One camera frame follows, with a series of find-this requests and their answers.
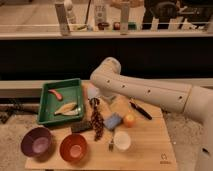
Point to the small metal fork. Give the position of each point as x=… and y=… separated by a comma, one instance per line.
x=111, y=143

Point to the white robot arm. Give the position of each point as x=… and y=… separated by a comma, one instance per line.
x=193, y=101

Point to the red chili pepper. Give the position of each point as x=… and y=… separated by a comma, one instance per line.
x=56, y=94

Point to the orange apple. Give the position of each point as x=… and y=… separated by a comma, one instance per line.
x=129, y=120

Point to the white cup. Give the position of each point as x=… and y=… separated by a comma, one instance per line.
x=122, y=140

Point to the light blue cloth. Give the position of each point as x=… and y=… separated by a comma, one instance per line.
x=93, y=92

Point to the purple bowl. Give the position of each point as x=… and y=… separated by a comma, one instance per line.
x=36, y=142

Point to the red bowl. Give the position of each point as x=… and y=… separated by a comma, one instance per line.
x=73, y=148

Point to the dark rectangular sponge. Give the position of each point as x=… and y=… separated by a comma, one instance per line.
x=81, y=126

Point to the blue sponge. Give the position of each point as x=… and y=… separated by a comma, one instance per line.
x=113, y=121

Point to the black handled brush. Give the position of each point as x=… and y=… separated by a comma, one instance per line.
x=141, y=111

